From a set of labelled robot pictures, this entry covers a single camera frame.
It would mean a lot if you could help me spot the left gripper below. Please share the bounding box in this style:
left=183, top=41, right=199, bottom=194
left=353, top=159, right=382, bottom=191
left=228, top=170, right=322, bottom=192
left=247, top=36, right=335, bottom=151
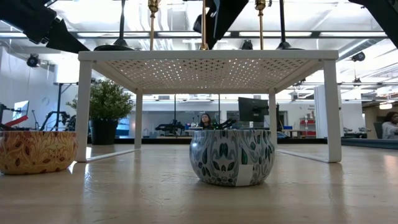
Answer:
left=0, top=0, right=91, bottom=55

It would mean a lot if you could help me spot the gold candlestick holder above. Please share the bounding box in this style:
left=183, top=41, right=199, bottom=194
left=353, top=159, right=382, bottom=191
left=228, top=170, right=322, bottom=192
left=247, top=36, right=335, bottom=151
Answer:
left=200, top=0, right=210, bottom=51
left=147, top=0, right=160, bottom=52
left=254, top=0, right=267, bottom=51

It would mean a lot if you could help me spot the black candlestick holder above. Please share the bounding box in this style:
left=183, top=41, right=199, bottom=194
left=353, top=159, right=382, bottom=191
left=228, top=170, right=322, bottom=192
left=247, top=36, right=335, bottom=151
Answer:
left=275, top=0, right=305, bottom=51
left=93, top=0, right=136, bottom=52

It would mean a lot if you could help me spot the cream tealight candle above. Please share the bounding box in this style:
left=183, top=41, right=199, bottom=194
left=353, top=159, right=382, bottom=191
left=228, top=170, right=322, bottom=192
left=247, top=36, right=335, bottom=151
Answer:
left=0, top=130, right=79, bottom=175

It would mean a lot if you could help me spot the white perforated shelf riser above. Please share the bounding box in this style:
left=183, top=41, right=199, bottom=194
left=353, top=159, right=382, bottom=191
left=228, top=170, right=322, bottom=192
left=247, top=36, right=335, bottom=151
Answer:
left=75, top=49, right=342, bottom=164

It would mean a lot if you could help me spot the potted green plant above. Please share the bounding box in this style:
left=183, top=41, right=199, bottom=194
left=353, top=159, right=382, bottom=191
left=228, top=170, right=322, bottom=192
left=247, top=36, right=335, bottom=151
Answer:
left=65, top=79, right=135, bottom=146

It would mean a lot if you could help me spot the lit background monitor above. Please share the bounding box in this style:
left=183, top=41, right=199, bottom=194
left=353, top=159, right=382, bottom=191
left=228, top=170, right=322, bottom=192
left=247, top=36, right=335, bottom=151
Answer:
left=12, top=100, right=30, bottom=121

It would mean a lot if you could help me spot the black background monitor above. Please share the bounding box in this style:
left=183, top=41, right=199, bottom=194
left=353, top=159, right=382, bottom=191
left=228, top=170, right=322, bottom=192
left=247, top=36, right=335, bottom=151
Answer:
left=238, top=96, right=270, bottom=123

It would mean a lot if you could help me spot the person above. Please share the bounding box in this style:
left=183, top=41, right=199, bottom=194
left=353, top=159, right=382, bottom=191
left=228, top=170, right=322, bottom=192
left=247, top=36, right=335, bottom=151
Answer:
left=198, top=113, right=215, bottom=131
left=381, top=111, right=398, bottom=140

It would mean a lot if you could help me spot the red parts shelf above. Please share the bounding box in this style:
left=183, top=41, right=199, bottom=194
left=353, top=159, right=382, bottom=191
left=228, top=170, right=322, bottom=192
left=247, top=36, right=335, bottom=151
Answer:
left=298, top=117, right=317, bottom=138

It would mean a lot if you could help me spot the ceiling-mounted black camera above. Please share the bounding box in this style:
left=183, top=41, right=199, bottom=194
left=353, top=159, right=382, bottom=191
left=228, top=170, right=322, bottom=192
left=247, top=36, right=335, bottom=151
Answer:
left=351, top=51, right=367, bottom=63
left=26, top=53, right=41, bottom=68

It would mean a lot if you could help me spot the black aluminium table frame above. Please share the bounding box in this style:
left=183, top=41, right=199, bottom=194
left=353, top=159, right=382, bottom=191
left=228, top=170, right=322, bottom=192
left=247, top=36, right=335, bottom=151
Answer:
left=86, top=136, right=398, bottom=150

